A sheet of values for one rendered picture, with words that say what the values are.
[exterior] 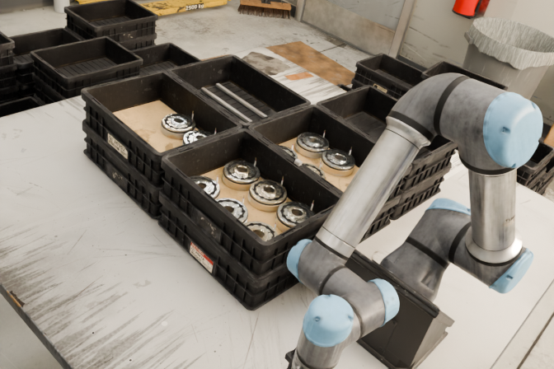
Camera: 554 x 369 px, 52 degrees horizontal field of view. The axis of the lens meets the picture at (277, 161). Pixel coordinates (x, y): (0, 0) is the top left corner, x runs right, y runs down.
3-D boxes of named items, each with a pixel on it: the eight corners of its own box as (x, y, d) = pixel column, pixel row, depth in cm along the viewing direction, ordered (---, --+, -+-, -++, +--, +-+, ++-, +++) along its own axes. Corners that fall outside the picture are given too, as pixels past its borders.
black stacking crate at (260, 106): (305, 133, 190) (312, 104, 184) (239, 160, 171) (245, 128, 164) (228, 83, 211) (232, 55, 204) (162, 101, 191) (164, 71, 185)
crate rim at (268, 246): (348, 208, 144) (349, 201, 143) (263, 255, 125) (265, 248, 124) (244, 133, 165) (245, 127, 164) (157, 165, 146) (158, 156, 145)
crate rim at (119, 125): (244, 133, 165) (245, 127, 164) (157, 164, 146) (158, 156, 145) (163, 76, 186) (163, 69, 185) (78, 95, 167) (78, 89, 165)
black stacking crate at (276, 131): (401, 198, 169) (413, 166, 163) (339, 235, 150) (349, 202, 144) (306, 134, 190) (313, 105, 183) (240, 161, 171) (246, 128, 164)
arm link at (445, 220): (416, 245, 145) (447, 202, 145) (461, 274, 136) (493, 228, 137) (400, 230, 136) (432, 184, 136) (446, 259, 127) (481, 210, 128)
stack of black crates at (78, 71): (106, 114, 302) (106, 35, 277) (141, 140, 288) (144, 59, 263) (35, 136, 275) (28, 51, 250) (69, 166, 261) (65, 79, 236)
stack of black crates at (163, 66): (166, 95, 329) (170, 41, 310) (200, 119, 315) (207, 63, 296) (106, 114, 302) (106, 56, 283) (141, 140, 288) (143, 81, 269)
